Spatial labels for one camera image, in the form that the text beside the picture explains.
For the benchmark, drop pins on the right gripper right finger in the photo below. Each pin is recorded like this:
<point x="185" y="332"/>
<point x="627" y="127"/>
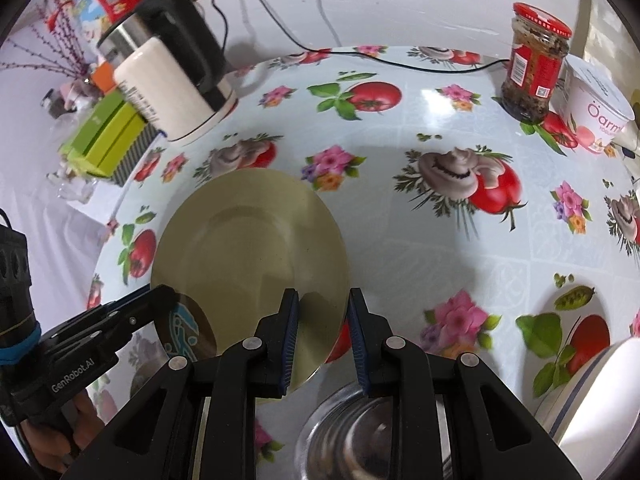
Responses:
<point x="388" y="366"/>

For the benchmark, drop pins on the zigzag pattern box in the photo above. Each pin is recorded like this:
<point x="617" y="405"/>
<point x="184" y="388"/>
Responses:
<point x="134" y="154"/>

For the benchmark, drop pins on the cream heart-pattern curtain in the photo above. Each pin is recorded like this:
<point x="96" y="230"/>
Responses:
<point x="610" y="47"/>

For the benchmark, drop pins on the person's left hand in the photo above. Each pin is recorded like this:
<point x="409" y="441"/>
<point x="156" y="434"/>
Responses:
<point x="50" y="447"/>

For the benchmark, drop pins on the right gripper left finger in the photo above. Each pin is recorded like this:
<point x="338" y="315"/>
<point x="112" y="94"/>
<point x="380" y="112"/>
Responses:
<point x="258" y="367"/>

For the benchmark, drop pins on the red-lidded sauce jar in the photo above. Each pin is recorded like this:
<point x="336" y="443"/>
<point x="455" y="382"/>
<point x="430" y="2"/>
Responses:
<point x="539" y="46"/>

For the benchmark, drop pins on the stainless steel bowl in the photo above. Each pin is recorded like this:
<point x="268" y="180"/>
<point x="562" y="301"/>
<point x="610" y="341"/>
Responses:
<point x="347" y="437"/>

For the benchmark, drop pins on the glass mug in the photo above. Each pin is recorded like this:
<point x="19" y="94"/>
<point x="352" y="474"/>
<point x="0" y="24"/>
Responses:
<point x="72" y="187"/>

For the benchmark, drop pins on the white blue-striped bowl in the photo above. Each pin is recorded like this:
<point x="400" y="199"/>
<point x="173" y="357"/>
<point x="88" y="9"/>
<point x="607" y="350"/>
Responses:
<point x="592" y="416"/>

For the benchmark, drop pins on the tan plate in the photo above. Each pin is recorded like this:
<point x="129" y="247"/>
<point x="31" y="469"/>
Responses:
<point x="234" y="246"/>

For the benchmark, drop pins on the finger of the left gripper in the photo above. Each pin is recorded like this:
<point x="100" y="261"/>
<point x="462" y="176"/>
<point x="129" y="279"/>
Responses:
<point x="110" y="326"/>

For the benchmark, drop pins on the white electric kettle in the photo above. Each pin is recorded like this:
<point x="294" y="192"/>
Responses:
<point x="170" y="68"/>

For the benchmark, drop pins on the white yogurt tub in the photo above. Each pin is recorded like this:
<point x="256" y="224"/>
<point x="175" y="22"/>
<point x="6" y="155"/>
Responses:
<point x="592" y="107"/>

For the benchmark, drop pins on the orange box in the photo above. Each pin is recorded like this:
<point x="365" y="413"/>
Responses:
<point x="103" y="78"/>

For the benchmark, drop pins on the fruit-pattern tablecloth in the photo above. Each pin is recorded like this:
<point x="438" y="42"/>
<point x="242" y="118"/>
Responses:
<point x="474" y="235"/>

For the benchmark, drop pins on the purple branch vase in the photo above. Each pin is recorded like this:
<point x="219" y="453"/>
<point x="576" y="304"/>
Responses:
<point x="59" y="50"/>

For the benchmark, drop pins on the green gift boxes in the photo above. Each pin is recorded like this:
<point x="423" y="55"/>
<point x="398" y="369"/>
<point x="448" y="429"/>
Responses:
<point x="102" y="139"/>

